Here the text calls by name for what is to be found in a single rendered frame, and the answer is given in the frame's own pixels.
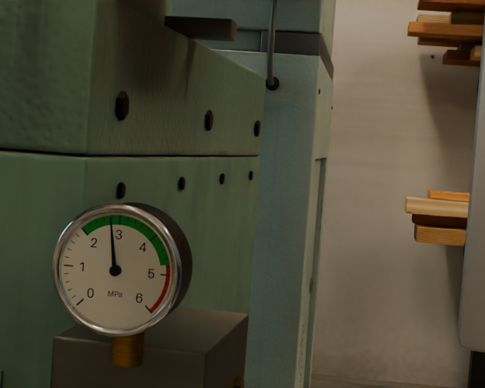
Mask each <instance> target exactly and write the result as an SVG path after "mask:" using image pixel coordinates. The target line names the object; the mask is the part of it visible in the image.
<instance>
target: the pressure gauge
mask: <svg viewBox="0 0 485 388"><path fill-rule="evenodd" d="M110 217H112V231H113V239H114V247H115V263H116V265H118V266H120V267H121V269H122V272H121V273H120V274H119V275H118V276H112V275H111V274H110V273H109V269H110V267H112V248H111V228H110ZM191 278H192V253H191V249H190V247H189V243H188V240H187V238H186V236H185V234H184V232H183V231H182V230H181V228H180V227H179V225H178V224H177V223H176V222H175V221H174V220H173V219H172V218H171V217H170V216H168V215H167V214H166V213H164V212H163V211H161V210H160V209H157V208H156V207H153V206H149V205H146V204H143V203H138V202H125V203H106V204H102V205H98V206H94V207H92V208H90V209H87V210H86V211H84V212H82V213H80V214H79V215H77V216H76V217H75V218H74V219H73V220H72V221H71V222H70V223H69V224H68V225H67V226H66V227H65V229H64V230H63V232H62V234H61V235H60V237H59V239H58V241H57V243H56V246H55V250H54V253H53V257H52V281H53V285H54V288H55V292H56V295H57V297H58V298H59V301H60V303H61V304H62V306H63V308H64V309H65V311H66V312H67V313H68V314H69V315H70V316H71V317H72V318H73V319H74V320H75V321H76V322H77V323H78V324H79V325H80V326H82V327H84V328H85V329H87V330H89V331H91V332H93V333H96V334H99V335H101V336H107V337H112V352H111V362H112V364H114V365H116V366H123V367H136V366H140V364H142V358H143V348H144V343H145V331H147V330H149V329H151V328H153V327H154V326H155V325H156V324H157V323H159V322H160V321H161V320H162V319H163V318H165V317H166V316H168V315H169V314H170V313H171V312H172V311H173V310H174V309H175V308H176V307H177V306H178V305H179V304H180V303H181V302H182V300H183V298H184V297H185V295H186V293H187V291H188V289H189V284H190V282H191Z"/></svg>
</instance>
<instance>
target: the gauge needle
mask: <svg viewBox="0 0 485 388"><path fill-rule="evenodd" d="M110 228H111V248H112V267H110V269H109V273H110V274H111V275H112V276H118V275H119V274H120V273H121V272H122V269H121V267H120V266H118V265H116V263H115V247H114V239H113V231H112V217H110Z"/></svg>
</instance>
